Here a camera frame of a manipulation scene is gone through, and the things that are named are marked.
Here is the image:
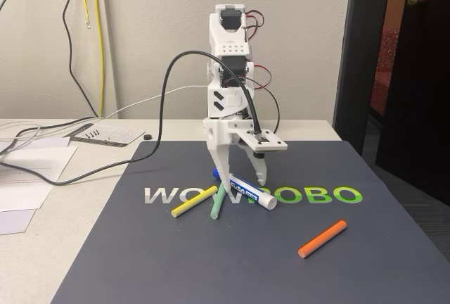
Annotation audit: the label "blue Expo marker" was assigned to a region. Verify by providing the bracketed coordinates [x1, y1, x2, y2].
[210, 167, 278, 211]

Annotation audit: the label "green chalk stick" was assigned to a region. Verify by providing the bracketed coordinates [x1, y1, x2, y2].
[210, 180, 228, 220]

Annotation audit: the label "yellow chalk stick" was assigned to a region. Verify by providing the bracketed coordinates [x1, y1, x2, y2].
[170, 185, 218, 218]

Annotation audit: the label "orange chalk stick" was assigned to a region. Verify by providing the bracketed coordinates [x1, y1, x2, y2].
[297, 219, 347, 260]

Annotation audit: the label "striped paper sheet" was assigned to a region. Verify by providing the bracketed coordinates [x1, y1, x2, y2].
[62, 123, 146, 148]

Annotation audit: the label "grey WOWROBO mat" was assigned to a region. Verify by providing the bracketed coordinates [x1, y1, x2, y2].
[51, 140, 450, 304]

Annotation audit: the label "plain white paper sheet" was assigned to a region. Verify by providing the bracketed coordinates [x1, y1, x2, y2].
[0, 137, 71, 157]

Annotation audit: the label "white printed paper sheet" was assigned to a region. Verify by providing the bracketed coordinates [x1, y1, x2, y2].
[0, 146, 79, 213]

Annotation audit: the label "dark wooden door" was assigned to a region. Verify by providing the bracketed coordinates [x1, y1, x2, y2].
[375, 0, 450, 208]

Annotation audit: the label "pale blue-white card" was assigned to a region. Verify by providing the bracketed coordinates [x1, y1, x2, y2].
[0, 208, 37, 236]

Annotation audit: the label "white gripper camera module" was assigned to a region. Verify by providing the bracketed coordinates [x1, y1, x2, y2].
[228, 123, 289, 161]

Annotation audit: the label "thick black camera cable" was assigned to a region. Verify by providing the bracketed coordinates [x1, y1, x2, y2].
[0, 0, 263, 186]

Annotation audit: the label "white cable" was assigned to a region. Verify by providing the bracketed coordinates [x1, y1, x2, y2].
[0, 84, 212, 152]

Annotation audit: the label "red black servo wire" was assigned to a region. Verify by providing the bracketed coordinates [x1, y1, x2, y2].
[244, 10, 266, 41]

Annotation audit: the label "long yellow wire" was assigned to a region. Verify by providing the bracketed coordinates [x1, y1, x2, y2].
[91, 0, 105, 118]

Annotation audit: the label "dark door frame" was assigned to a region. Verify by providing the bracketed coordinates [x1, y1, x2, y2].
[332, 0, 393, 157]

